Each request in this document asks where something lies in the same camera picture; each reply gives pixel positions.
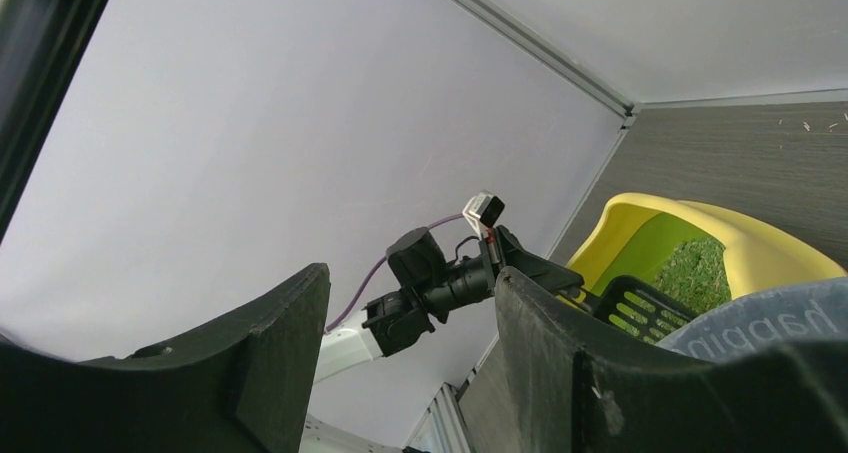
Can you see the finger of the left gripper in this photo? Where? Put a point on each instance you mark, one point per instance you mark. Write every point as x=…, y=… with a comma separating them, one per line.
x=550, y=276

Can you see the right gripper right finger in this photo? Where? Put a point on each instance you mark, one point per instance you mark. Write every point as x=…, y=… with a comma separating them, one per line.
x=578, y=385

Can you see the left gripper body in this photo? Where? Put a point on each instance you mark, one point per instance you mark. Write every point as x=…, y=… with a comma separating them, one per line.
x=468, y=281

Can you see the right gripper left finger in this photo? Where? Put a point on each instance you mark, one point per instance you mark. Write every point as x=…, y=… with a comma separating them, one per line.
x=238, y=383

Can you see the black litter scoop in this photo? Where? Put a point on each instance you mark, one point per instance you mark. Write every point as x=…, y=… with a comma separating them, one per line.
x=632, y=306

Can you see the yellow litter box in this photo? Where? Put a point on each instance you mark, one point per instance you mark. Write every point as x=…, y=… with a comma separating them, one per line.
x=637, y=233

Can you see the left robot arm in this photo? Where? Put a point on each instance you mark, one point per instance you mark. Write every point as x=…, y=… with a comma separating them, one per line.
x=395, y=321

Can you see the green cat litter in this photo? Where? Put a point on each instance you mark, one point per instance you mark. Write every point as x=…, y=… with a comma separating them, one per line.
x=694, y=275

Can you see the blue bag lined bin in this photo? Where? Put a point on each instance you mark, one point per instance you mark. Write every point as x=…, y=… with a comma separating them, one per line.
x=813, y=311

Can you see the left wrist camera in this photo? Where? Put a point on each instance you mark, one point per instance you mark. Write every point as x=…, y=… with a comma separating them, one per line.
x=482, y=212

